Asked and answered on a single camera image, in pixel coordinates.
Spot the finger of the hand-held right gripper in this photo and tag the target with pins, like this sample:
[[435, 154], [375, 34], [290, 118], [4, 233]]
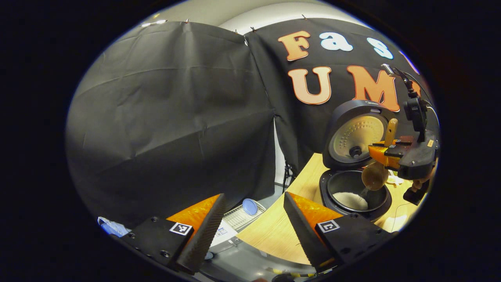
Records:
[[381, 154]]

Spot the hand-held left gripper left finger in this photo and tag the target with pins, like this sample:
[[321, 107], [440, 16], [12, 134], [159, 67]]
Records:
[[203, 235]]

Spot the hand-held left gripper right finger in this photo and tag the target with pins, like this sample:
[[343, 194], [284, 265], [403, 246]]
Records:
[[303, 235]]

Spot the wooden spoon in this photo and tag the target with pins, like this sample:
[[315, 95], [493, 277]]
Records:
[[373, 176]]

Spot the dark grey rice cooker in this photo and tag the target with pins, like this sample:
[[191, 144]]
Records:
[[344, 113]]

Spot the white rice heap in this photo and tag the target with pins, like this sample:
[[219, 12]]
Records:
[[350, 200]]

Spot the white printed paper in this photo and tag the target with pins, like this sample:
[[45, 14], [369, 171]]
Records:
[[225, 235]]

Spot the black tripod stand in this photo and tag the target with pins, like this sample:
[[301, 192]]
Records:
[[288, 176]]

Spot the blue plastic bag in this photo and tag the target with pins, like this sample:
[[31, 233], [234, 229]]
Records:
[[113, 227]]

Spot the black backdrop cloth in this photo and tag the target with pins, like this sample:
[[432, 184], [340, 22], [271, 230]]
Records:
[[176, 117]]

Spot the ceiling light strip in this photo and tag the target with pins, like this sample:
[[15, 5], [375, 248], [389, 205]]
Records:
[[154, 22]]

